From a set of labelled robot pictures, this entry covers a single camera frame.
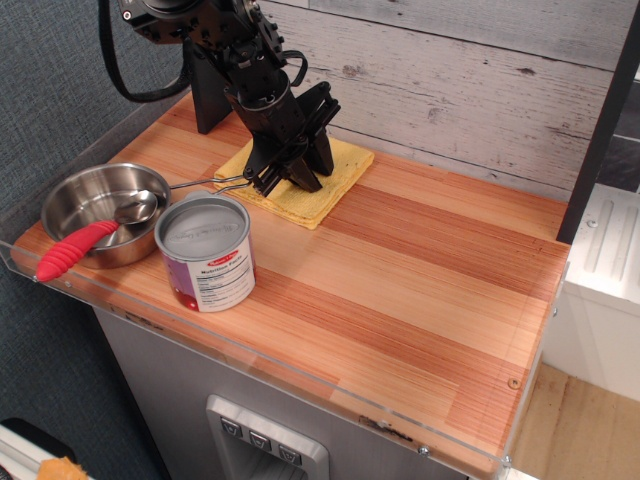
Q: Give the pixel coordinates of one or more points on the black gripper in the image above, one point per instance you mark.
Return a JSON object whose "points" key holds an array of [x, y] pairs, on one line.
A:
{"points": [[289, 137]]}

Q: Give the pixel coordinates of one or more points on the yellow cloth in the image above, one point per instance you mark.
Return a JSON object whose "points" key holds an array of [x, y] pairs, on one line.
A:
{"points": [[309, 209]]}

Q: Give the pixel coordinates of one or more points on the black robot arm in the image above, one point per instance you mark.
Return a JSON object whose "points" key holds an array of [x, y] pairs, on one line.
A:
{"points": [[234, 60]]}

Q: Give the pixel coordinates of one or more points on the toy tin can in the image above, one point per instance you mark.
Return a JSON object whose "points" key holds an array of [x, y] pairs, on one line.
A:
{"points": [[206, 247]]}

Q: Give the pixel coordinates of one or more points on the grey toy fridge cabinet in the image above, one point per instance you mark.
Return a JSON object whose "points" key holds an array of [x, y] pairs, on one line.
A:
{"points": [[171, 383]]}

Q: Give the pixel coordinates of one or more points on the silver dispenser panel with buttons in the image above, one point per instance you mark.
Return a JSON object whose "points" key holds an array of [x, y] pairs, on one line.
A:
{"points": [[252, 446]]}

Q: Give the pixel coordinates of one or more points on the white appliance at right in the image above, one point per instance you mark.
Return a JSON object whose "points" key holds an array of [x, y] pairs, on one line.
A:
{"points": [[593, 333]]}

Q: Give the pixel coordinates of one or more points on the orange object bottom left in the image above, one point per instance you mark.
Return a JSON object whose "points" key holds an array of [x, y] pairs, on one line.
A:
{"points": [[60, 469]]}

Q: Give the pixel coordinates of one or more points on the black and white base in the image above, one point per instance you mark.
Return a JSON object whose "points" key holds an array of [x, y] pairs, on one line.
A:
{"points": [[24, 446]]}

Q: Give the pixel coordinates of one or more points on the spoon with red handle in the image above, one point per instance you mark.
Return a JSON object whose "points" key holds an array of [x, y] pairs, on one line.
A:
{"points": [[138, 208]]}

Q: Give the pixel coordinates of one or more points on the steel pot with wire handle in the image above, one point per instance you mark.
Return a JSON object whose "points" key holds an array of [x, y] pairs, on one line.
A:
{"points": [[93, 195]]}

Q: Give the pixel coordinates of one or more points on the dark right post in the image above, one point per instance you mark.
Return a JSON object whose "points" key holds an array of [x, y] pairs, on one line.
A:
{"points": [[615, 99]]}

